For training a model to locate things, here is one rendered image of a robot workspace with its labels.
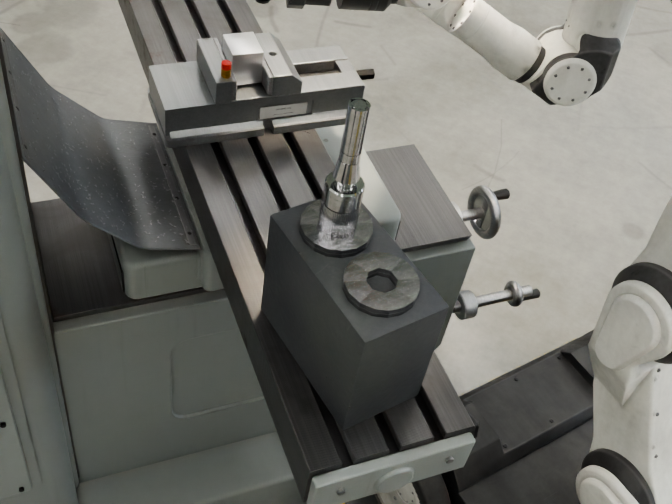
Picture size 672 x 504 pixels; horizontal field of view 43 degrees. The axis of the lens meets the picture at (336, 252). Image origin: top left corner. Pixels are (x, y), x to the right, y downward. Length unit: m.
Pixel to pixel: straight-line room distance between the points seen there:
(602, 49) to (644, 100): 2.24
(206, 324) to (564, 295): 1.38
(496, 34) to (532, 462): 0.73
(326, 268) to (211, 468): 0.95
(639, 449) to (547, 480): 0.24
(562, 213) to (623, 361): 1.69
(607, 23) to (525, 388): 0.67
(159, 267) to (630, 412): 0.76
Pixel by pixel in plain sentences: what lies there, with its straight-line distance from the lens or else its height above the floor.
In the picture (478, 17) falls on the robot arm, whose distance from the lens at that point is 1.32.
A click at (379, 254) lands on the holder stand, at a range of 1.02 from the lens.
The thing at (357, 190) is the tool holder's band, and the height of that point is 1.20.
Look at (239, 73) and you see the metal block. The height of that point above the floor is 1.03.
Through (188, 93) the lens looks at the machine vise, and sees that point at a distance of 1.43.
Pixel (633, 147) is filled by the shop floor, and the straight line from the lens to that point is 3.30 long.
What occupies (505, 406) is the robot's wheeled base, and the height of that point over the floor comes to 0.59.
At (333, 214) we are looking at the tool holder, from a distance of 1.00.
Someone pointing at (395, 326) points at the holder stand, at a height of 1.11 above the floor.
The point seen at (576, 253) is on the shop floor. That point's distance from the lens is 2.79.
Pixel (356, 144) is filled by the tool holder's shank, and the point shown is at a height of 1.26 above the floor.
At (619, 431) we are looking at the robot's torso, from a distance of 1.40.
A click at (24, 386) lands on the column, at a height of 0.65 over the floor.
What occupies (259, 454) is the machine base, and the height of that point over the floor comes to 0.20.
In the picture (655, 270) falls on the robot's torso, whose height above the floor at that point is 1.08.
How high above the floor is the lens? 1.86
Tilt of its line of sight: 47 degrees down
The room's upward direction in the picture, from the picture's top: 11 degrees clockwise
